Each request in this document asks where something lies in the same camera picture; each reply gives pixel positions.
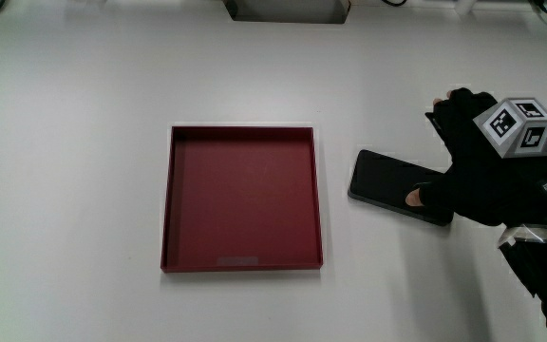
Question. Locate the person's right hand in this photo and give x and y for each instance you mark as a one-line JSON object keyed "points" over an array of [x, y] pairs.
{"points": [[477, 190]]}

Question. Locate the grey metal box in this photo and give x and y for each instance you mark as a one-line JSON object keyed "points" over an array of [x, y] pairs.
{"points": [[288, 10]]}

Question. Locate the black smartphone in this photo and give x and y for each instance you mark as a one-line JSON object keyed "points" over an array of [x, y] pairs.
{"points": [[382, 178]]}

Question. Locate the dark red square tray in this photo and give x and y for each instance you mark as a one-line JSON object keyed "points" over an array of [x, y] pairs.
{"points": [[242, 199]]}

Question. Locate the white desk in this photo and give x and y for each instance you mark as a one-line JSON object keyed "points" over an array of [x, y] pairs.
{"points": [[64, 166]]}

